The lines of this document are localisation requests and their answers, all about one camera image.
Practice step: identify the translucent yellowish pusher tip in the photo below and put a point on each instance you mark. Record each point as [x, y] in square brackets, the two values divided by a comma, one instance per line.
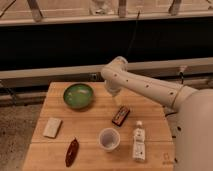
[118, 100]

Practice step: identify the green ceramic bowl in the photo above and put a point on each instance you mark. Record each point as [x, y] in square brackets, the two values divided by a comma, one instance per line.
[78, 95]

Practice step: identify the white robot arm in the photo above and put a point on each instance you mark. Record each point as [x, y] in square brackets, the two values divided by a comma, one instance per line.
[194, 139]

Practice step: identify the dark chocolate bar box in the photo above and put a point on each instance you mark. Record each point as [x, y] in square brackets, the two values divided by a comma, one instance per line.
[121, 115]

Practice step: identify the white plastic bottle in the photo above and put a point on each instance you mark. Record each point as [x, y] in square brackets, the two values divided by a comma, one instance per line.
[139, 152]

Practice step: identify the clear plastic cup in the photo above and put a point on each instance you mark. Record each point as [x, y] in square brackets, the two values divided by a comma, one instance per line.
[109, 139]

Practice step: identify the white sponge block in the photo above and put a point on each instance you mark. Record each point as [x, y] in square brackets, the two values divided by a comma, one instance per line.
[52, 127]

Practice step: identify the dark red chili pepper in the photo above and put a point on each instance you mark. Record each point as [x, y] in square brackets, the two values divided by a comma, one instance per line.
[72, 152]

